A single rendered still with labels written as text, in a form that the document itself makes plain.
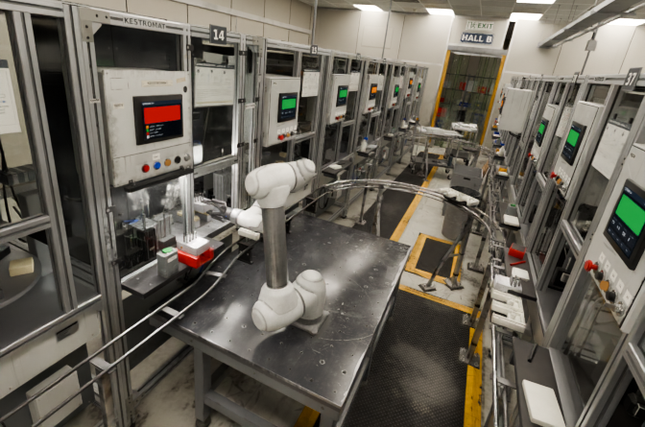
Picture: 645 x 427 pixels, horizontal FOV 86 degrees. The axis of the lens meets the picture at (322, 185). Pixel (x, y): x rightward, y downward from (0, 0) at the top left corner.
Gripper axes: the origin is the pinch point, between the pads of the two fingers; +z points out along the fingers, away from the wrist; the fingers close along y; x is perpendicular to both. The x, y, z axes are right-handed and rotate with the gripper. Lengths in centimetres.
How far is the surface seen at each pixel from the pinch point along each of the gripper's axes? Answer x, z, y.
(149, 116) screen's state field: 47, -11, 61
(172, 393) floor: 42, -12, -104
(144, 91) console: 46, -9, 71
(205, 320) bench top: 44, -38, -36
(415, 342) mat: -75, -135, -102
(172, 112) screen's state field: 34, -11, 61
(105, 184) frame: 66, -7, 35
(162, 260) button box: 51, -20, -4
